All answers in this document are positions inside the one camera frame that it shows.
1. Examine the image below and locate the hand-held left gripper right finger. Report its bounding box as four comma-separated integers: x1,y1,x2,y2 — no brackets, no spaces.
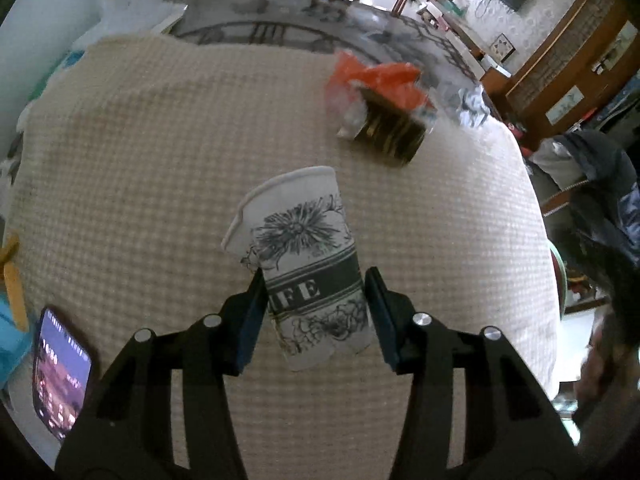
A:
364,266,583,480

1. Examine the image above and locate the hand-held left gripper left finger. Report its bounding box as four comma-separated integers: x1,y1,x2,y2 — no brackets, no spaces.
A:
55,267,268,480

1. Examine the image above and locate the white plush toy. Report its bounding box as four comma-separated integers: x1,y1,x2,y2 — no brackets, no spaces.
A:
65,0,183,56

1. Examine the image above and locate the yellow wooden stick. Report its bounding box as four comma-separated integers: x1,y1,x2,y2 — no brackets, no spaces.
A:
0,232,30,333

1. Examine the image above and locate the beige checkered tablecloth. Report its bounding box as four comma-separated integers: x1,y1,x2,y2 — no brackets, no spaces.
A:
0,32,563,480

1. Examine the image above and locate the floral print paper cup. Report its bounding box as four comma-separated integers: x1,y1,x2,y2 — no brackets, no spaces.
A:
221,165,373,372

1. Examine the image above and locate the crumpled silver wrapper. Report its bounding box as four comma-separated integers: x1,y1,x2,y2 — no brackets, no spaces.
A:
442,85,496,128

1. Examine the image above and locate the dark blue jacket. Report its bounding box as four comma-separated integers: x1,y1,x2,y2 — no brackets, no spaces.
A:
527,130,640,266

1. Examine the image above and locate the dark gold striped box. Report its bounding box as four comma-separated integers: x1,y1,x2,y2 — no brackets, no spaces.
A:
337,87,436,166

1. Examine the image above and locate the orange plastic packet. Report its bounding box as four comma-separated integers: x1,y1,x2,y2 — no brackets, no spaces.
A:
322,50,436,133

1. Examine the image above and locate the green rimmed red basin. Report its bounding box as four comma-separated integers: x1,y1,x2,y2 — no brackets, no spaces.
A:
547,240,568,316

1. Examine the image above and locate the smartphone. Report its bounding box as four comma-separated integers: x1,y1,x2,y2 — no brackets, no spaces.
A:
31,306,94,443

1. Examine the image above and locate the small framed wall picture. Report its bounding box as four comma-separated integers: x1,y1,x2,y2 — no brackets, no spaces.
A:
490,32,517,63

